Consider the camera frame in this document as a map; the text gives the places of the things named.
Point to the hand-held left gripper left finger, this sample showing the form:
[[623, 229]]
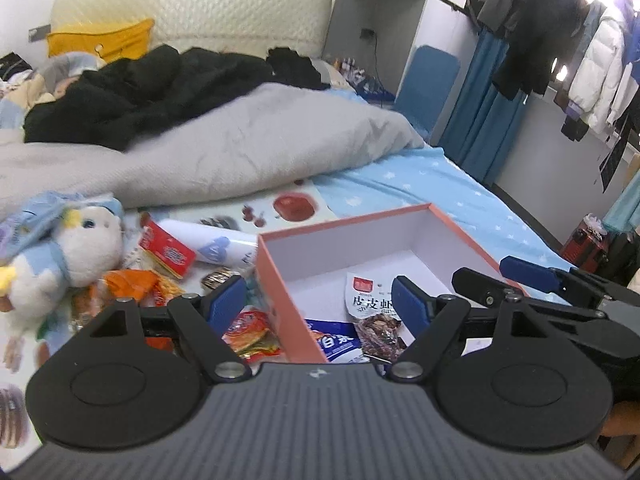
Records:
[[227, 300]]

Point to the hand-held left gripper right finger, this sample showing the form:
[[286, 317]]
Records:
[[409, 305]]

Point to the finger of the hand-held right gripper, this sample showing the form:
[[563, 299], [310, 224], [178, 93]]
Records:
[[525, 267], [480, 285]]

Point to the white red-label snack packet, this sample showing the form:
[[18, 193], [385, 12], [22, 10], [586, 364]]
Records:
[[367, 300]]

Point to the pink cardboard box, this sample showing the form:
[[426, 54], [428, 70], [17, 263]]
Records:
[[285, 300]]

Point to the blue white snack packet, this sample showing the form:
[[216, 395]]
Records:
[[335, 342]]

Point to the person's right forearm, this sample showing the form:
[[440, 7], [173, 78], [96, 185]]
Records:
[[625, 420]]

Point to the dark triangular snack packet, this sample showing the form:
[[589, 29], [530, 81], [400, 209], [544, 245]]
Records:
[[217, 279]]

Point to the red yellow snack packet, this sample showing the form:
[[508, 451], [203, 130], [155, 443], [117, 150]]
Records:
[[250, 332]]

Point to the white tube with blue heart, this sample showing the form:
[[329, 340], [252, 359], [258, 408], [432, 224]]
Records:
[[220, 247]]

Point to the red suitcase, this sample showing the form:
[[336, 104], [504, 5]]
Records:
[[582, 247]]

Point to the red label snack packet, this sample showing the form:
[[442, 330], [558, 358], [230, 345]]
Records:
[[167, 252]]

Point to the orange snack packet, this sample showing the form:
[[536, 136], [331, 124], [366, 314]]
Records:
[[135, 285]]

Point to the blue star bedsheet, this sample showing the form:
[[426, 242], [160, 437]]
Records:
[[450, 185]]

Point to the fruit print mat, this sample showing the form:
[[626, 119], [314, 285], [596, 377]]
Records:
[[290, 207]]

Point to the teal cloth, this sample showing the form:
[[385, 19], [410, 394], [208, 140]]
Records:
[[625, 205]]

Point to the clear brown snack packet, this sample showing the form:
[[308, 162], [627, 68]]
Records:
[[87, 305]]

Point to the blue white plush penguin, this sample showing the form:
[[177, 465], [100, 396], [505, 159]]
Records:
[[85, 245]]

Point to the grey blanket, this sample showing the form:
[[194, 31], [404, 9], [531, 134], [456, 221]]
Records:
[[240, 145]]

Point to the blue curtain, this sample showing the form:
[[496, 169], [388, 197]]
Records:
[[480, 110]]

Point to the hanging white puffer jacket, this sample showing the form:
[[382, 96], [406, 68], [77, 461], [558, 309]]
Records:
[[600, 65]]

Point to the black jacket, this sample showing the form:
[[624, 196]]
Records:
[[125, 95]]

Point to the black garment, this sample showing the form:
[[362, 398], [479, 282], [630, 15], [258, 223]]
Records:
[[295, 67]]

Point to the hanging black coat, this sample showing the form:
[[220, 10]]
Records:
[[540, 25]]

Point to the cream quilted headboard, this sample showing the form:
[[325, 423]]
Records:
[[225, 15]]

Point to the yellow pillow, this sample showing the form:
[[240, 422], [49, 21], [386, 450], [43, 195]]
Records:
[[110, 37]]

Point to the grey wall socket plate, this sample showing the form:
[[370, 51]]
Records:
[[39, 33]]

